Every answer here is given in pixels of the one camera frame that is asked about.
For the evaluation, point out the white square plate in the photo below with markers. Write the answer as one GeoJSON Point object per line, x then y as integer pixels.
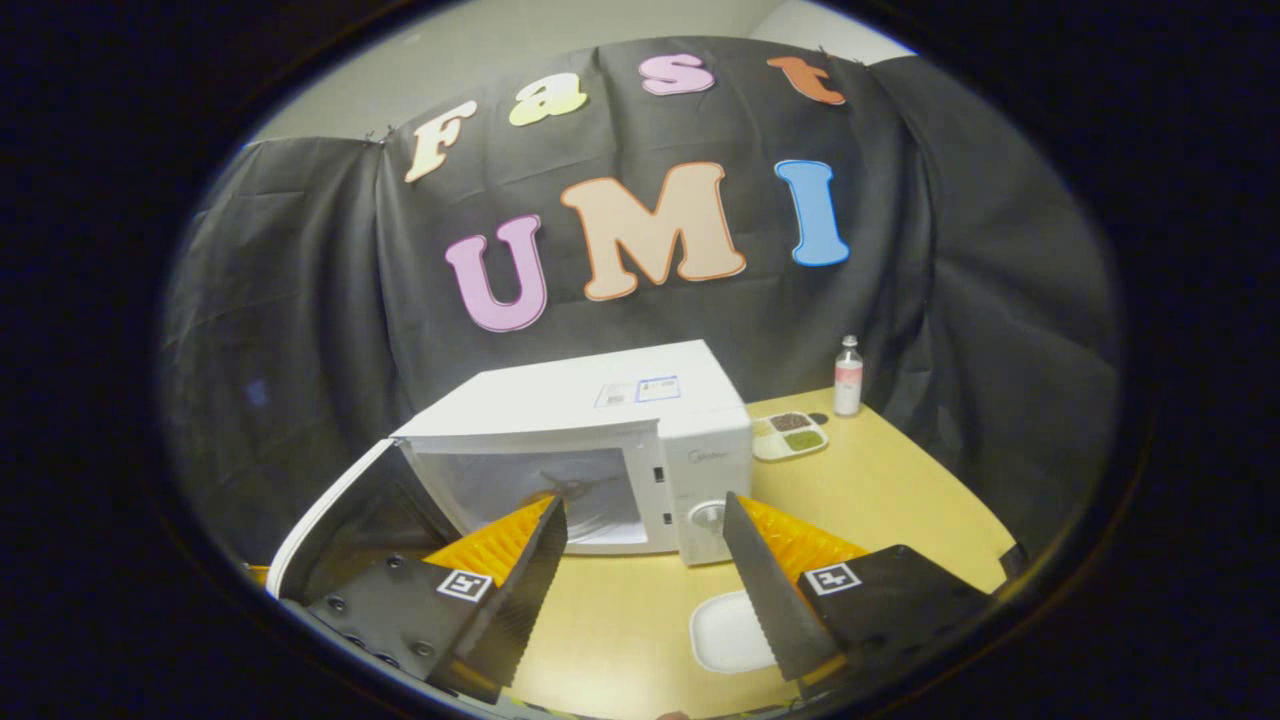
{"type": "Point", "coordinates": [725, 630]}

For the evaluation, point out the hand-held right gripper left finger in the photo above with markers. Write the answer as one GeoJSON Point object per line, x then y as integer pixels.
{"type": "Point", "coordinates": [535, 570]}

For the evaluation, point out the black chair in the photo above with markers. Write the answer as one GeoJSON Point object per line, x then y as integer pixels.
{"type": "Point", "coordinates": [1015, 563]}

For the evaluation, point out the white microwave oven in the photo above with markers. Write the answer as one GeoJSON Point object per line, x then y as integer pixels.
{"type": "Point", "coordinates": [600, 390]}

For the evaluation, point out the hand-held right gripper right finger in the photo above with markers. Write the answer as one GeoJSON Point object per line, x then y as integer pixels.
{"type": "Point", "coordinates": [757, 590]}

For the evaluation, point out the clear bottle pink label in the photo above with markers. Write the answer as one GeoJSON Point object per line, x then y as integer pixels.
{"type": "Point", "coordinates": [848, 385]}

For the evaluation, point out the white divided condiment dish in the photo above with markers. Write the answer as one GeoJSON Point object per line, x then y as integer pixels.
{"type": "Point", "coordinates": [785, 440]}

